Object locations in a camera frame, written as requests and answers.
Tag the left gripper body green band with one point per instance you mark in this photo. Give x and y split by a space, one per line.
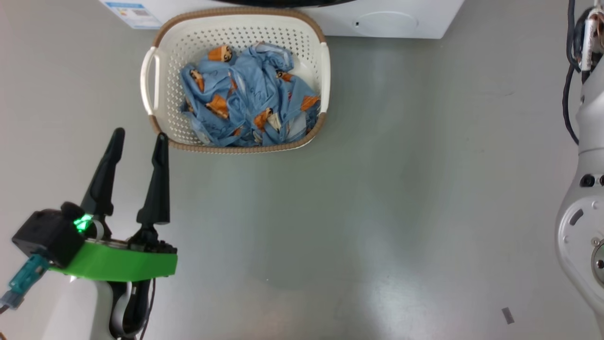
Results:
122 262

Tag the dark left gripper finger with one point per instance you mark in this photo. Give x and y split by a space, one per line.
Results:
104 179
158 198

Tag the white washing machine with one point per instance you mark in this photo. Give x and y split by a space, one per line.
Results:
401 19

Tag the small grey tape piece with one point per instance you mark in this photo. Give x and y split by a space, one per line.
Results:
507 315

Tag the blue energy label sticker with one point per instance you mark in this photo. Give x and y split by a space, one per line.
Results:
134 14

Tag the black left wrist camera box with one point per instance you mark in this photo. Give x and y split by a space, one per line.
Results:
47 233

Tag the blue garment with orange print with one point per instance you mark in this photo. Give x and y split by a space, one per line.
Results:
212 85
292 101

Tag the cream perforated laundry basket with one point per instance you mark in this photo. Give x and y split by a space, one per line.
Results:
198 40

